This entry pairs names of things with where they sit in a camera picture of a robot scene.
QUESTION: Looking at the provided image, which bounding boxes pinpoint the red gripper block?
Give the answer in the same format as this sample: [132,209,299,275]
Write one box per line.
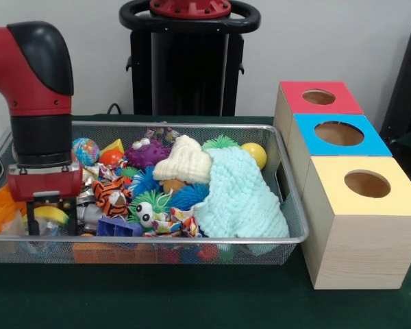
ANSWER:
[6,161,84,237]

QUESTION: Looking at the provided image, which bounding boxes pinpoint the crushed clear plastic bottle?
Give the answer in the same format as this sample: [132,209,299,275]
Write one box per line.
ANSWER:
[37,219,65,237]

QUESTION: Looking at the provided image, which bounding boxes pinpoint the long orange toy brick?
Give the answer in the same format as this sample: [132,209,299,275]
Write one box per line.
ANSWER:
[0,184,28,235]

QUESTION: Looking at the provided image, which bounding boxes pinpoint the wooden box with three holes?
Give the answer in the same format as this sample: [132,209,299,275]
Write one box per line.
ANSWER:
[273,80,411,291]

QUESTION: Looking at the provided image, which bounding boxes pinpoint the yellow toy banana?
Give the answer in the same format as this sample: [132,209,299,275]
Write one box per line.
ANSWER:
[33,204,70,226]

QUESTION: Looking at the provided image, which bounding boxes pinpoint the silver metallic toy piece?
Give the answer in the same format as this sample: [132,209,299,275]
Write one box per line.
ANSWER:
[77,195,101,230]

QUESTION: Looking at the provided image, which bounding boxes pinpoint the tiger plush toy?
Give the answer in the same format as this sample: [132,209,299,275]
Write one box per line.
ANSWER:
[91,177,134,219]

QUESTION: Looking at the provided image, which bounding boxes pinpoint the blue plastic toy brick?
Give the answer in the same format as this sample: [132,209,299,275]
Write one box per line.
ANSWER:
[96,217,143,237]

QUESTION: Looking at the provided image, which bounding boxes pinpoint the purple spiky ball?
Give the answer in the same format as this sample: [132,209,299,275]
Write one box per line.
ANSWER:
[125,136,173,171]

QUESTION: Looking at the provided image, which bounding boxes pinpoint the cream knitted cloth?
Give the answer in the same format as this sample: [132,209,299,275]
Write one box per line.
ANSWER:
[152,134,213,184]

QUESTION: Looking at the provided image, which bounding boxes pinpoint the light blue knitted cloth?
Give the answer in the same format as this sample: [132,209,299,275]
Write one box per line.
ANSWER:
[192,147,290,239]

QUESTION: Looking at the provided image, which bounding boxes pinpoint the yellow ball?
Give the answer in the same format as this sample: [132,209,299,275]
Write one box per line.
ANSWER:
[241,142,268,171]

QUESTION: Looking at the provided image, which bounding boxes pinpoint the silver wire mesh bin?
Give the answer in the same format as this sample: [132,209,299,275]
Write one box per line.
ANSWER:
[0,119,310,265]

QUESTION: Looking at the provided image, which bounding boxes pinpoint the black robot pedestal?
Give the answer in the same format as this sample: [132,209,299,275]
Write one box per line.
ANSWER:
[119,0,262,117]

